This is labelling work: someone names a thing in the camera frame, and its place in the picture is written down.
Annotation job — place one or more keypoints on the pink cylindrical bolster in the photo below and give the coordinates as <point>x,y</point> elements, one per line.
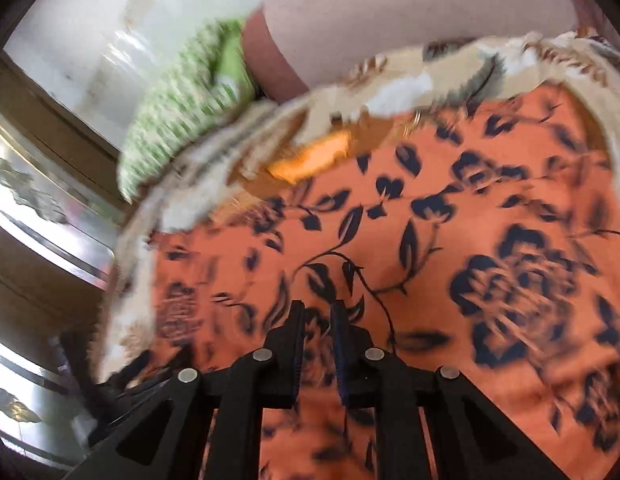
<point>292,46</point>

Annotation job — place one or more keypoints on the green white patterned pillow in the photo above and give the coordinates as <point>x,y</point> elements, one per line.
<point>202,89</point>

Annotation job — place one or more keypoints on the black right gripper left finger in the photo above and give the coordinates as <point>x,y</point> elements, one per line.
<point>265,379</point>

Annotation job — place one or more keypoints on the beige leaf pattern blanket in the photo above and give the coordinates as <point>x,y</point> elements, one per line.
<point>270,159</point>

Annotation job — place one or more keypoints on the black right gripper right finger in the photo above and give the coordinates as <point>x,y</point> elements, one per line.
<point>369,377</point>

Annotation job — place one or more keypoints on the orange black floral garment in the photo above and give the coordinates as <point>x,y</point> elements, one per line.
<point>489,242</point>

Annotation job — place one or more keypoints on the wooden glass panel cabinet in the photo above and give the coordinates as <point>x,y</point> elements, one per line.
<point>59,219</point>

